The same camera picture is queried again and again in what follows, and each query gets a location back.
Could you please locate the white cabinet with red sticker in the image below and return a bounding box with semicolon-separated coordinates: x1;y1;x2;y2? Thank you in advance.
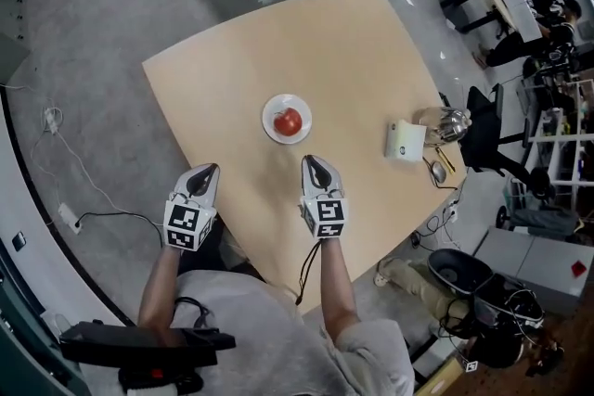
471;225;594;317

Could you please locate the white floor cable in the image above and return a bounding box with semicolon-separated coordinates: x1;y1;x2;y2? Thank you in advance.
29;106;140;219

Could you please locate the person's grey shirt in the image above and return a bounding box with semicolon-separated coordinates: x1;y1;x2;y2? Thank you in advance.
77;268;417;396

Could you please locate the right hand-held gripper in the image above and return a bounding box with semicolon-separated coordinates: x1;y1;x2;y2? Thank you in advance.
298;154;351;240

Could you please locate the person's left forearm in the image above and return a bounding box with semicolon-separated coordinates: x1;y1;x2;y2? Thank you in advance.
136;244;187;336

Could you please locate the black device with red button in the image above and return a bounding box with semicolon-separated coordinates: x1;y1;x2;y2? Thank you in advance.
58;318;238;396

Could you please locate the black office chair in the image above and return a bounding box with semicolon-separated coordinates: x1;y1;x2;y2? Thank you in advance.
458;83;557;201

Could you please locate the white shelf rack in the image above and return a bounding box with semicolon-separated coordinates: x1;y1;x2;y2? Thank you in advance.
523;78;594;201

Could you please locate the red apple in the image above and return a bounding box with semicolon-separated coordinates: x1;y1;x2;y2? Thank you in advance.
272;107;304;137

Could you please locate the black wrist cord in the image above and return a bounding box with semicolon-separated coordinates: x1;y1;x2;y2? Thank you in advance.
294;239;324;307

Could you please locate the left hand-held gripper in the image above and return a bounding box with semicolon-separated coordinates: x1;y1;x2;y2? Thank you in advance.
162;162;222;253

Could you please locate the grey metal cabinet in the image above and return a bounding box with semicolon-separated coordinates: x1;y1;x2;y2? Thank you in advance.
0;0;32;85

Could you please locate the white round plate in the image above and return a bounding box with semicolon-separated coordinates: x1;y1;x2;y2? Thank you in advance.
261;93;313;146

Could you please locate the yellow pen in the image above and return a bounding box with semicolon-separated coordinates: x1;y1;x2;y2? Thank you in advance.
435;147;458;174

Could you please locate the person's right forearm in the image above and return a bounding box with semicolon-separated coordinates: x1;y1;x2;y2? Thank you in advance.
316;237;363;336

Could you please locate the white cardboard box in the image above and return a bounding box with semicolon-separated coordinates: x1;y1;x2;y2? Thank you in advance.
384;119;428;164

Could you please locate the black equipment with cables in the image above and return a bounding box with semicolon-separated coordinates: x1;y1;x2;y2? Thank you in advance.
438;275;566;380

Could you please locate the black round bin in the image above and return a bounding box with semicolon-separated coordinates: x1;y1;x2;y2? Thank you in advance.
426;247;495;298

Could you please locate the black floor cable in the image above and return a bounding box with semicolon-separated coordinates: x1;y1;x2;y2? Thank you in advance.
73;210;166;248

